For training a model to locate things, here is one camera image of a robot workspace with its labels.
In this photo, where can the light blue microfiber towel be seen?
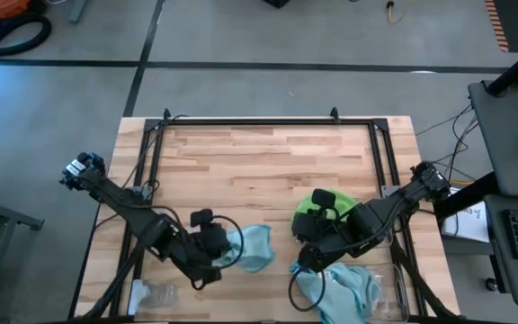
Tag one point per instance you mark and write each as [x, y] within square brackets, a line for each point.
[362, 288]
[317, 292]
[254, 247]

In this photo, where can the black frame clamp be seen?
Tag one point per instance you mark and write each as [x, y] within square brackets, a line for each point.
[334, 115]
[167, 114]

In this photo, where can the clear plastic basket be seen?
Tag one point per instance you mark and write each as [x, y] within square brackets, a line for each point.
[396, 292]

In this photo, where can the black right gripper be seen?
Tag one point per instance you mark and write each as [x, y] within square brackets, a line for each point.
[308, 227]

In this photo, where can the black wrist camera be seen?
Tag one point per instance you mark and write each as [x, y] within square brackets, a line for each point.
[323, 198]
[201, 218]

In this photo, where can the clear plastic container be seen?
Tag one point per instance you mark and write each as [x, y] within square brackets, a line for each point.
[160, 294]

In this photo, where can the grey desk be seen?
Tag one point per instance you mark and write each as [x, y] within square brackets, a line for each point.
[497, 270]
[502, 144]

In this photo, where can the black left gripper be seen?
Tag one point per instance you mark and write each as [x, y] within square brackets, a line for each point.
[215, 240]

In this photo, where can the orange shop vacuum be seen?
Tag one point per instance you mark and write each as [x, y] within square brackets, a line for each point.
[7, 8]

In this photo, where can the black caster wheel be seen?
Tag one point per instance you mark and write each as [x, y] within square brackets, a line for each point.
[492, 285]

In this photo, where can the black aluminium rig frame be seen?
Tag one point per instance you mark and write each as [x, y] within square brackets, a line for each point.
[263, 122]

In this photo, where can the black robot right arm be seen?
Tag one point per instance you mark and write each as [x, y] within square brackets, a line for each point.
[398, 202]

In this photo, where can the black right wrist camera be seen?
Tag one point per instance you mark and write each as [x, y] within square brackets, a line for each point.
[323, 198]

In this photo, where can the black diagonal pole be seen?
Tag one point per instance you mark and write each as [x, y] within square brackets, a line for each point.
[517, 69]
[470, 193]

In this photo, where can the black floor box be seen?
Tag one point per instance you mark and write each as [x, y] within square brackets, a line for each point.
[277, 3]

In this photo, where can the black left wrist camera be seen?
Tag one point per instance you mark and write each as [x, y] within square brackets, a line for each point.
[201, 218]

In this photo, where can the green microfiber towel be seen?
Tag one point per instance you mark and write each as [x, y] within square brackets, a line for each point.
[346, 202]

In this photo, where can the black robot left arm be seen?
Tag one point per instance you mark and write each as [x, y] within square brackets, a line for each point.
[119, 202]

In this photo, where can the grey floor object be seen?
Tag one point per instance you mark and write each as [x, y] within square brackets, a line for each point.
[78, 10]

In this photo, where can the white paper sheet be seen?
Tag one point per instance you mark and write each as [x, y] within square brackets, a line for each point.
[470, 220]

